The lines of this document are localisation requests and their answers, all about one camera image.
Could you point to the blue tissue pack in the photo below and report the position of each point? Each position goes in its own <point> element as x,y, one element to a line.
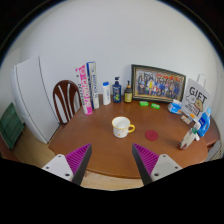
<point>174,107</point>

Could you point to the green crate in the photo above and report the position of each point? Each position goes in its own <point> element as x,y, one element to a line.
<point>10,125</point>

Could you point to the blue detergent bottle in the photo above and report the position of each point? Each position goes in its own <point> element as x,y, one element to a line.
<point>204,124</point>

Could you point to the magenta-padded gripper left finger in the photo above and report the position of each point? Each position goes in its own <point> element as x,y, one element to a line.
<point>77,158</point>

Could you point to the dark wooden chair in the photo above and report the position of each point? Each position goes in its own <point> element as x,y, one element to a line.
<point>63,87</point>

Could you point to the colourful puzzle cube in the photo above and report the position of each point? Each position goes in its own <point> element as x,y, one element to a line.
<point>192,116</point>

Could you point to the dark pump bottle yellow label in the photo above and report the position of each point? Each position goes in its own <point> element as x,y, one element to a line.
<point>128,95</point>

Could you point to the white ribbed radiator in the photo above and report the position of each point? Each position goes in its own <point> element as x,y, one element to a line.
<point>216,151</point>

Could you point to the white refrigerator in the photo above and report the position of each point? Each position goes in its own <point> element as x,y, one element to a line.
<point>31,96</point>

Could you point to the clear bottle with green label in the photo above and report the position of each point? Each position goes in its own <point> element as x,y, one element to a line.
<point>188,138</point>

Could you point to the framed group photo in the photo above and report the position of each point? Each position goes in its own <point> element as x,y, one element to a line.
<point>157,83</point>

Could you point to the flat round red coaster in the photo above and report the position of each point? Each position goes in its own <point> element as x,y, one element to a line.
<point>151,135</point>

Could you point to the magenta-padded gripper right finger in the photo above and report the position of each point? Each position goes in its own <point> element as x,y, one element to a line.
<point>146,158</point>

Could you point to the white paper gift bag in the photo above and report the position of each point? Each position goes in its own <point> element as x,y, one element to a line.
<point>196,98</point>

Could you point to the small patterned pouch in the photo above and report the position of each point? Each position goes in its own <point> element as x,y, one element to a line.
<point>185,119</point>

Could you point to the dark blue pump bottle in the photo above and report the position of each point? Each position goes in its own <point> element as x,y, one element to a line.
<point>117,92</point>

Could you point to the tall white and green tube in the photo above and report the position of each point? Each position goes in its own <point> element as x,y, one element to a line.
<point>93,85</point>

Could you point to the white bottle with blue cap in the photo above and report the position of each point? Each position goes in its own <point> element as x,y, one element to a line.
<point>106,94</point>

